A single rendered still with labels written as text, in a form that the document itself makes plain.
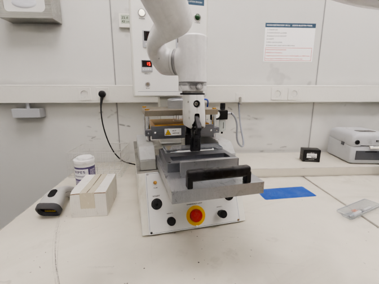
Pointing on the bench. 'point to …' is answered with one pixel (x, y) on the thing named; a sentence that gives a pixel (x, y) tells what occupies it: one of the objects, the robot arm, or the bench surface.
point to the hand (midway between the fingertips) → (192, 143)
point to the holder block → (171, 159)
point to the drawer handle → (211, 174)
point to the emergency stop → (195, 215)
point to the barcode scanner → (53, 201)
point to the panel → (184, 209)
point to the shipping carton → (93, 195)
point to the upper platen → (167, 121)
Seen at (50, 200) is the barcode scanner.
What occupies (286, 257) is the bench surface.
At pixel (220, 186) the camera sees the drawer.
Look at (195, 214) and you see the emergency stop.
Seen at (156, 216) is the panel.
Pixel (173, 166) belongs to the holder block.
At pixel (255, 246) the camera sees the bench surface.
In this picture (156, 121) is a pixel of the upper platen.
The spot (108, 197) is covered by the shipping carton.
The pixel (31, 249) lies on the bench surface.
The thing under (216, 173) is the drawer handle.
